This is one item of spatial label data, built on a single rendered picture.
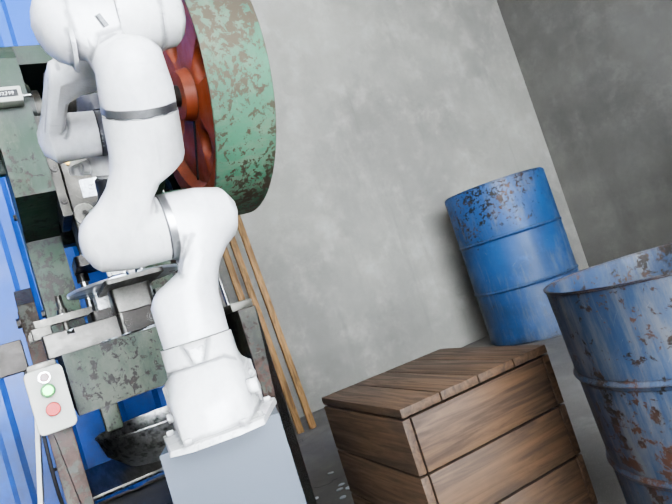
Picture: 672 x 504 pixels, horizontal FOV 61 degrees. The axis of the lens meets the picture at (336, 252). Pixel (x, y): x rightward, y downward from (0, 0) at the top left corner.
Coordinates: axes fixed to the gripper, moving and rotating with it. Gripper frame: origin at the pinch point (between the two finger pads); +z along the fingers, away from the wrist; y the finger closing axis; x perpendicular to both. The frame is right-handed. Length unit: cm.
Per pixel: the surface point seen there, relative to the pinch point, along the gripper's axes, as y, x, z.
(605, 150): 333, 86, 28
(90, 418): -8, 109, 99
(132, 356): -4.7, -6.1, 22.3
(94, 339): -10.8, 5.2, 19.9
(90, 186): -0.5, 27.6, -14.5
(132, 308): -0.6, 4.1, 14.2
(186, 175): 36, 57, -8
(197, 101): 37, 37, -33
